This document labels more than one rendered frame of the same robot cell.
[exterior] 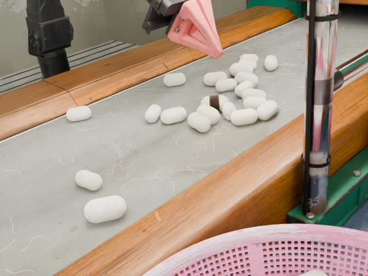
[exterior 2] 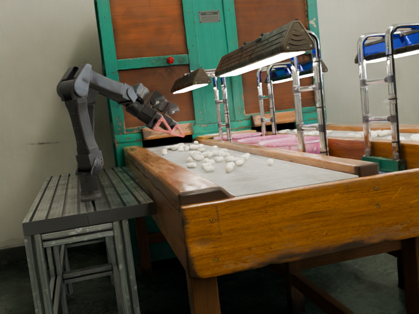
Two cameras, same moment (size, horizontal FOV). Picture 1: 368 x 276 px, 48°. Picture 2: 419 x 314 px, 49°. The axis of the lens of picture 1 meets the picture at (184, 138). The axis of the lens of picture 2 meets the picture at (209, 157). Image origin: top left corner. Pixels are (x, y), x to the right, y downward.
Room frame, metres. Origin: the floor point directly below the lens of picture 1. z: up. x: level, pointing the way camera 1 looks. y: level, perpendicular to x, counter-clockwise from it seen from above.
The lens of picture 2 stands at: (-0.61, 1.98, 0.93)
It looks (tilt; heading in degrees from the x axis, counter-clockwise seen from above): 6 degrees down; 297
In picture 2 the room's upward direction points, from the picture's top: 6 degrees counter-clockwise
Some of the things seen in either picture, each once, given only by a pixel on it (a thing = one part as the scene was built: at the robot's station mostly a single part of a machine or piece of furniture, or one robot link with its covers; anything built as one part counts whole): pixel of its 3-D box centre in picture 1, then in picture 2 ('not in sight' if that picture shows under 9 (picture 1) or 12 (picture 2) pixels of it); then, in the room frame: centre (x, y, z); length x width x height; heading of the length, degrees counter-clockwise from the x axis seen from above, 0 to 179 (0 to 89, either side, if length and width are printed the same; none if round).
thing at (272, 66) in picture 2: not in sight; (281, 107); (0.13, -0.38, 0.90); 0.20 x 0.19 x 0.45; 130
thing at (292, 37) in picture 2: not in sight; (253, 53); (-0.13, 0.67, 1.08); 0.62 x 0.08 x 0.07; 130
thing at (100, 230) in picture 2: not in sight; (87, 270); (0.75, 0.52, 0.32); 1.20 x 0.29 x 0.63; 132
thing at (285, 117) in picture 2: not in sight; (275, 118); (0.31, -0.81, 0.83); 0.30 x 0.06 x 0.07; 40
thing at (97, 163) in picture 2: not in sight; (88, 166); (0.51, 0.70, 0.77); 0.09 x 0.06 x 0.06; 174
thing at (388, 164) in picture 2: not in sight; (399, 98); (-0.50, 0.36, 0.90); 0.20 x 0.19 x 0.45; 130
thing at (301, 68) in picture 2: not in sight; (292, 71); (0.07, -0.44, 1.08); 0.62 x 0.08 x 0.07; 130
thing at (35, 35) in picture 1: (50, 39); not in sight; (0.91, 0.26, 0.77); 0.09 x 0.06 x 0.06; 132
